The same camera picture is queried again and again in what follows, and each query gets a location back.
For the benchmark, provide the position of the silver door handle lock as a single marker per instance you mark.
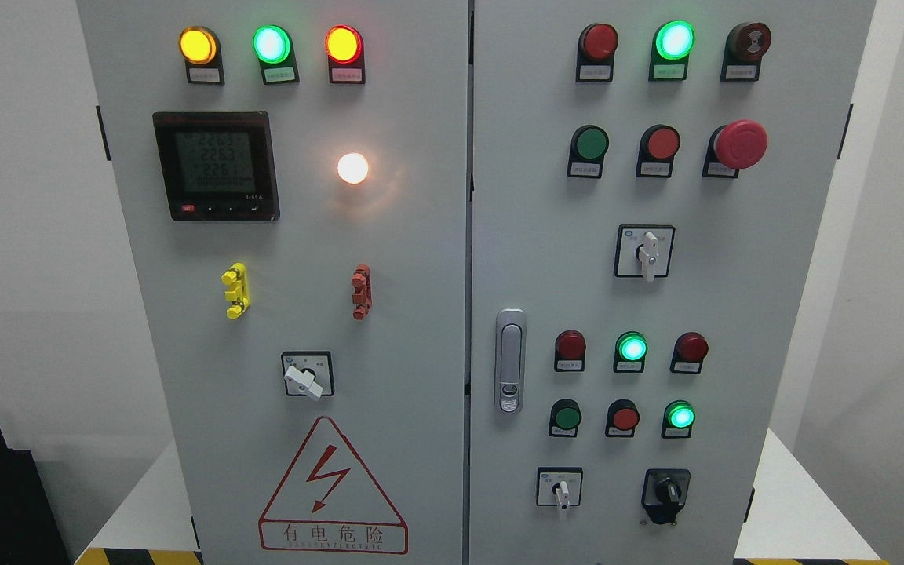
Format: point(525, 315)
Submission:
point(509, 363)

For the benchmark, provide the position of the grey left cabinet door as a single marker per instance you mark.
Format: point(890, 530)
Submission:
point(400, 372)

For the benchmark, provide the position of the grey cabinet door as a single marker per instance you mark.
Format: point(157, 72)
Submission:
point(400, 372)
point(545, 243)

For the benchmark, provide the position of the grey right cabinet door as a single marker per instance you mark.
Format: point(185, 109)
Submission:
point(545, 243)

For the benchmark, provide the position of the green indicator light left door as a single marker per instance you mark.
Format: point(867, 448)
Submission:
point(275, 53)

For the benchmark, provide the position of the red terminal connector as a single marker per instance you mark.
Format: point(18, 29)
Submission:
point(361, 291)

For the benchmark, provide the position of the dark red light middle left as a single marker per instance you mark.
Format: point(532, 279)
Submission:
point(570, 350)

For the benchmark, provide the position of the dark red light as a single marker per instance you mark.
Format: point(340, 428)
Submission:
point(689, 353)
point(570, 350)

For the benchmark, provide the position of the white lit indicator light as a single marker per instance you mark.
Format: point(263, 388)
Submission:
point(353, 168)

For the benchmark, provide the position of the green push button lower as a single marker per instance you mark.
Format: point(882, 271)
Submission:
point(565, 418)

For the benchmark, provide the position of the green push button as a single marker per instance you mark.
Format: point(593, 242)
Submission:
point(565, 418)
point(588, 147)

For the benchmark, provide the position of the green lit light middle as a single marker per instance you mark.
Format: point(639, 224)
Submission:
point(630, 353)

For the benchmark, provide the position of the green lit light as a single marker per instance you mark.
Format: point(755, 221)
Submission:
point(672, 45)
point(677, 420)
point(630, 353)

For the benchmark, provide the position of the green push button upper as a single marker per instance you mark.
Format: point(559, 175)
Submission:
point(588, 147)

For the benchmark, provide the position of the yellow terminal connector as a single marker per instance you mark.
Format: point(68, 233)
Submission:
point(236, 291)

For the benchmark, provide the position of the red push button lower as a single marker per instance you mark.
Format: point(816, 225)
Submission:
point(622, 419)

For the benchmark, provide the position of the red push button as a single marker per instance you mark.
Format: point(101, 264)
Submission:
point(622, 419)
point(657, 149)

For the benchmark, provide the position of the dark red light middle right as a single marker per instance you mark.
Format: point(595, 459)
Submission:
point(689, 353)

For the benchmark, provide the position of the red push button upper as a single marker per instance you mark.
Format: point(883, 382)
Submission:
point(657, 149)

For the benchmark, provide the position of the red electric hazard sticker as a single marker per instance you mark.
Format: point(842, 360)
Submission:
point(329, 501)

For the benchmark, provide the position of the red lit indicator light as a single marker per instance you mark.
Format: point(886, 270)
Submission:
point(346, 51)

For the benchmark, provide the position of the green lit light lower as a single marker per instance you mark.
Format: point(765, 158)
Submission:
point(677, 420)

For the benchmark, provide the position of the black digital power meter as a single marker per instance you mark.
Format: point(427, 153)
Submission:
point(217, 166)

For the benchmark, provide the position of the red indicator light top right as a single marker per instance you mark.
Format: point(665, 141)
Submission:
point(597, 46)

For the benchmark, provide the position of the red emergency stop button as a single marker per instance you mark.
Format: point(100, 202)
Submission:
point(733, 147)

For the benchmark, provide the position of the green lit light top right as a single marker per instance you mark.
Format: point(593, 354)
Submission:
point(672, 45)

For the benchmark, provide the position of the yellow indicator light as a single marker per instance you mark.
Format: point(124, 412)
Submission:
point(201, 50)

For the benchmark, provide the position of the white table under cabinet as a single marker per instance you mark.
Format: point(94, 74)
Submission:
point(791, 520)

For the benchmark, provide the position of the black box with antenna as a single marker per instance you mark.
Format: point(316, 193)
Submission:
point(28, 531)

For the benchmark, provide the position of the white selector switch left door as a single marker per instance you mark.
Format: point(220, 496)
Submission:
point(308, 374)

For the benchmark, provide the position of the white selector switch upper right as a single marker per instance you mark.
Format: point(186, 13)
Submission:
point(644, 251)

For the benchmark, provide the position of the small white selector switch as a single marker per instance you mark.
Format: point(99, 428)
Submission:
point(559, 487)

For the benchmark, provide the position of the black rotary knob switch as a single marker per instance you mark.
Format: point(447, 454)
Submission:
point(664, 493)

